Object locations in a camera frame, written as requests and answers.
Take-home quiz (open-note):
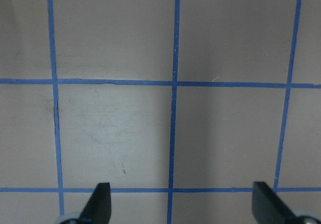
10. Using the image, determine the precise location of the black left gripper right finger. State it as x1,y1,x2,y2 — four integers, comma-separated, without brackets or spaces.
252,181,296,224

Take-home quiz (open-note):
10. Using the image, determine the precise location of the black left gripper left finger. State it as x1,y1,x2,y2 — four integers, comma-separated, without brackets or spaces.
79,182,111,224

